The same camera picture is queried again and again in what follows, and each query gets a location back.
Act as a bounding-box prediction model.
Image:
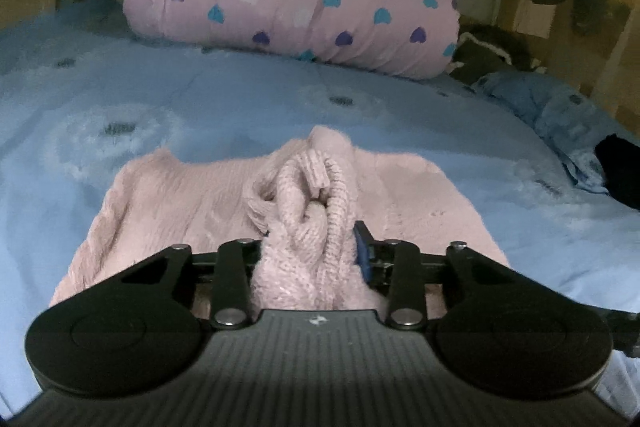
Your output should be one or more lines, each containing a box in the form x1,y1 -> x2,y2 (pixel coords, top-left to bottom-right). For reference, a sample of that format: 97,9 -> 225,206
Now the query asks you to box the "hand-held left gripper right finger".
352,220 -> 517,331

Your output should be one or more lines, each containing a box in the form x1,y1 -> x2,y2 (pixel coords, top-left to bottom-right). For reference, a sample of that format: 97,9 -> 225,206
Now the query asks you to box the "pink cable-knit cardigan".
49,125 -> 511,315

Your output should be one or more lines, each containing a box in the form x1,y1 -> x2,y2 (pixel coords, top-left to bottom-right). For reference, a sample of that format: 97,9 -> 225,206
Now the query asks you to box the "black cloth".
594,134 -> 640,210

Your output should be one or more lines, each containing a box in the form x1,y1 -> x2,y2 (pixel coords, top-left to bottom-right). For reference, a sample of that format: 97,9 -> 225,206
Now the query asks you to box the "blue pillow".
475,69 -> 640,195

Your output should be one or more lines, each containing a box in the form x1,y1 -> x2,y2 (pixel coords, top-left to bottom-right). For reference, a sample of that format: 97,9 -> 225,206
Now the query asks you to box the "dark cloth with white trim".
450,24 -> 547,88

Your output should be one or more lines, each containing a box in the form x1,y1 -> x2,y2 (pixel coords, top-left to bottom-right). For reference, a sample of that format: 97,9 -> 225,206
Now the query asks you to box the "blue dandelion-print bed sheet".
0,0 -> 640,413

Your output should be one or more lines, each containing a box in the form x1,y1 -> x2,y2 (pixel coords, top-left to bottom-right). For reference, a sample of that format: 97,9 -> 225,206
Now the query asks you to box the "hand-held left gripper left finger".
117,239 -> 266,331

